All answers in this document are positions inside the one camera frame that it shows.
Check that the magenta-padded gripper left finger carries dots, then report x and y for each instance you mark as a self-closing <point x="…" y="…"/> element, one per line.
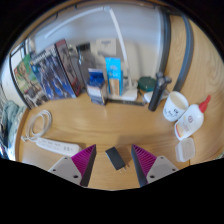
<point x="65" y="168"/>

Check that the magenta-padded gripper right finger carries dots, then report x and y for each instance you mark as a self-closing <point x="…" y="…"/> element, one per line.
<point x="161" y="166"/>

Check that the black charger block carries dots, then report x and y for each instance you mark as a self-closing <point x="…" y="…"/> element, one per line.
<point x="115" y="158"/>

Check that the white power strip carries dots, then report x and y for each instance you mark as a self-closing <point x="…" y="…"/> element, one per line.
<point x="58" y="146"/>

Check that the small clear plastic box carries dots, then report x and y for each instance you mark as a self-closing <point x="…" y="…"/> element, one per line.
<point x="185" y="150"/>

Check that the white glue bottle red cap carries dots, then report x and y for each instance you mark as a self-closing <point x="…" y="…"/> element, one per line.
<point x="190" y="121"/>

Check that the white mug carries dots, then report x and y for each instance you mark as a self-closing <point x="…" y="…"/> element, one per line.
<point x="175" y="106"/>

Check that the black electric shaver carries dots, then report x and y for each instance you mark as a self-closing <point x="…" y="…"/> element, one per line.
<point x="158" y="91"/>

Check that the dark green dish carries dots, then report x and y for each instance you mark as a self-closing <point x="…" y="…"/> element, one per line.
<point x="146" y="84"/>

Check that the small blue box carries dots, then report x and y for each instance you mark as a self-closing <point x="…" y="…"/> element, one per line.
<point x="96" y="86"/>

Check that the green toy figure box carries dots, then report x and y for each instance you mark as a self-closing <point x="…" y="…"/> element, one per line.
<point x="28" y="81"/>

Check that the blue robot model box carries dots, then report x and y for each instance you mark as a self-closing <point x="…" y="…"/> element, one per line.
<point x="53" y="71"/>

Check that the light blue orange package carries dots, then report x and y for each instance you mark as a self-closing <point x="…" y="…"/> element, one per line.
<point x="113" y="76"/>

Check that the clear bottle with dark cap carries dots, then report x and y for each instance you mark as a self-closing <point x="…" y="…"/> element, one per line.
<point x="86" y="63"/>

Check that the white cardboard box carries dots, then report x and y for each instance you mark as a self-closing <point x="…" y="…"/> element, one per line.
<point x="106" y="46"/>

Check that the white desk lamp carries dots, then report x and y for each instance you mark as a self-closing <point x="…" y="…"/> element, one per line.
<point x="120" y="43"/>

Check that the dark grey metal desk frame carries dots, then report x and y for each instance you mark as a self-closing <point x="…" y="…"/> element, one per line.
<point x="187" y="50"/>

